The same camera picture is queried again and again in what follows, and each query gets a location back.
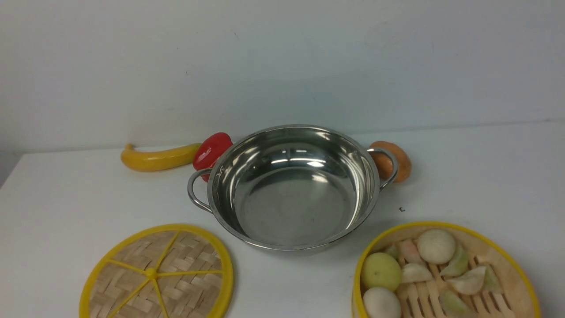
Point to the white toy bun top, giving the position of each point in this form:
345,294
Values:
436,246

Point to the small green toy dumpling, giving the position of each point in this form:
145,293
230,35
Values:
392,251

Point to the white toy bun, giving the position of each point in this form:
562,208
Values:
436,246
380,302

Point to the orange toy potato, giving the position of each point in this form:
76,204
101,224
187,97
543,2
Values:
384,164

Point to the yellow-green toy bun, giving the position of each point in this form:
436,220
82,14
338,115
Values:
381,270

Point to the green toy dumpling top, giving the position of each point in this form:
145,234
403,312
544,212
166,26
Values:
458,264

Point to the bamboo steamer basket yellow rim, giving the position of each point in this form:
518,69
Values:
421,299

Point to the white toy bun bottom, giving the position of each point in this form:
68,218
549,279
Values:
380,302

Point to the red toy bell pepper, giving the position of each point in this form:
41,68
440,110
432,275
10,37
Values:
211,150

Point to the white toy dumpling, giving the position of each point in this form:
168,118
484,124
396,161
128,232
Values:
469,283
414,272

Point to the white toy dumpling right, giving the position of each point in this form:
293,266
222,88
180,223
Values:
469,283

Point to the yellow toy banana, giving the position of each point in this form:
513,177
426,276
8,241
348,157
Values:
158,160

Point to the woven bamboo steamer lid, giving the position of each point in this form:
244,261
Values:
168,271

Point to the pink toy dumpling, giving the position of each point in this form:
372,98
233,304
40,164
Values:
409,252

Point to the white toy dumpling left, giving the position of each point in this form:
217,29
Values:
414,272

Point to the stainless steel pot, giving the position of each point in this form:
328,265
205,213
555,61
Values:
291,188

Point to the green toy dumpling right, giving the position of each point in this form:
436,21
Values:
491,282

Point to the green toy dumpling bottom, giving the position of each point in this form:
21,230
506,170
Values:
453,306

